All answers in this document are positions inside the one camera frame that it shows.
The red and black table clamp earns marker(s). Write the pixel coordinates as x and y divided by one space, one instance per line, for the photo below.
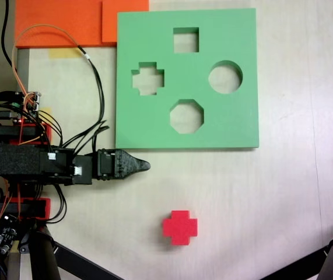
45 132
45 208

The black circuit board with capacitors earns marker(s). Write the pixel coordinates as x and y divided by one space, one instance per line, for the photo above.
1 236

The green shape sorter board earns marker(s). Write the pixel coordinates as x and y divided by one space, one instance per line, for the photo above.
230 122

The wide yellow tape strip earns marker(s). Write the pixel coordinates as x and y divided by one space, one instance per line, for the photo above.
62 53

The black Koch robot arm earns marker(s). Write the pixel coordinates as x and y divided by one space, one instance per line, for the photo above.
8 157

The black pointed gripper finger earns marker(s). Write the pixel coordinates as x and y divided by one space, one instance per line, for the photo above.
128 164

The thin black tripod strut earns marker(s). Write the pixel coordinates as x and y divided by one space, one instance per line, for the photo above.
87 264
294 266

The red cross-shaped block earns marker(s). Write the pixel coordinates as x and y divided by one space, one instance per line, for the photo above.
180 227

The large orange foam block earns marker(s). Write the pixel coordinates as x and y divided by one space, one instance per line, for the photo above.
58 20

